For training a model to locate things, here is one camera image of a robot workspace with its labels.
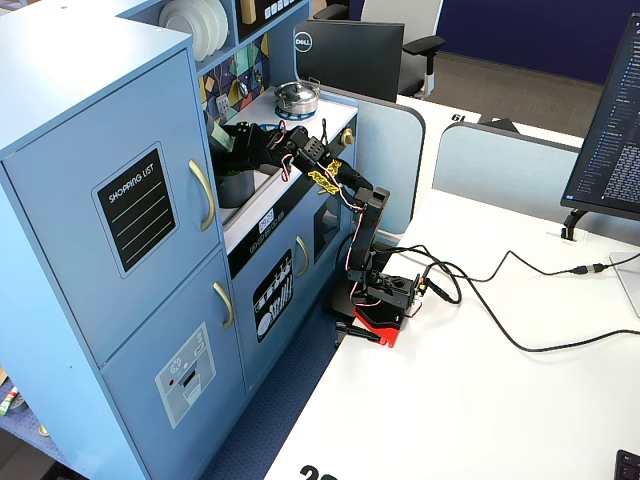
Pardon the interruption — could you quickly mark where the black power cable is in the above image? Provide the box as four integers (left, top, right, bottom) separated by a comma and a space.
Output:
429, 259, 640, 354

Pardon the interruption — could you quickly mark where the black keyboard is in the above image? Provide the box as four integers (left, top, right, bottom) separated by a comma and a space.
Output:
614, 448, 640, 480

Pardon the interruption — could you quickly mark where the short gold freezer handle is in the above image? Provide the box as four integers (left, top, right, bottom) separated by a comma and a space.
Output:
212, 281, 236, 331

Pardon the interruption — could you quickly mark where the blue toy kitchen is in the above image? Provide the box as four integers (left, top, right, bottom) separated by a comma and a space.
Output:
0, 0, 360, 480

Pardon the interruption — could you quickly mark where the gold dishwasher handle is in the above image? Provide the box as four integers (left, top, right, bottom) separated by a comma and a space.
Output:
295, 235, 312, 279

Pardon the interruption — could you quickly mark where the black USB cable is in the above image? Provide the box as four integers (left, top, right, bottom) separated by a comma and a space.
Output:
384, 243, 612, 305

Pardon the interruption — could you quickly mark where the toy metal spatula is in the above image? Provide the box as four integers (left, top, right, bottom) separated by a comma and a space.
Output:
215, 74, 232, 121

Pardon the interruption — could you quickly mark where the black Dell monitor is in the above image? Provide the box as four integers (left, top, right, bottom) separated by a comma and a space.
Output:
293, 19, 406, 104

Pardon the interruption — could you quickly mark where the long gold fridge handle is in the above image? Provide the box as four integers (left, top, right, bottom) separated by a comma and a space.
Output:
187, 159, 218, 233

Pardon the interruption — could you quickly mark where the red black table clamp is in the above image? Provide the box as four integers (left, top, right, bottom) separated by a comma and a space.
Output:
334, 304, 404, 350

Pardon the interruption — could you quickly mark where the wide blue desk divider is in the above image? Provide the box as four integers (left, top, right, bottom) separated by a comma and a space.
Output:
431, 121, 640, 247

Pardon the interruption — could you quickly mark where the steel pot with lid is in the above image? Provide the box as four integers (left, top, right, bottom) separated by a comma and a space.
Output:
273, 76, 322, 116

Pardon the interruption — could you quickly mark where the white black office chair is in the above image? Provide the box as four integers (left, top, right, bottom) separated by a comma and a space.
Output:
312, 0, 447, 99

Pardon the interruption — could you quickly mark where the gray pot with greens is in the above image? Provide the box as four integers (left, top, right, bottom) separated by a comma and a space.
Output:
213, 158, 257, 210

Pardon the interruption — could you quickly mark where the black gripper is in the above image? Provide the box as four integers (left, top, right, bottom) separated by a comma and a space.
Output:
213, 122, 330, 175

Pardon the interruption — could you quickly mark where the lit computer monitor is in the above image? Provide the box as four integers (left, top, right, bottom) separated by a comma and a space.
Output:
559, 12, 640, 222

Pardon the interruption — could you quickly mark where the silver monitor base plate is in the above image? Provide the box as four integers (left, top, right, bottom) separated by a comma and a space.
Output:
608, 249, 640, 319

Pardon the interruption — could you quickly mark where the rounded blue desk divider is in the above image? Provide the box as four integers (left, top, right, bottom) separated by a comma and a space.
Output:
319, 86, 427, 236

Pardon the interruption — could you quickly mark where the white toy plate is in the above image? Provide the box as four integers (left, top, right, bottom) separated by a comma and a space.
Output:
158, 0, 209, 62
213, 0, 230, 50
197, 0, 222, 55

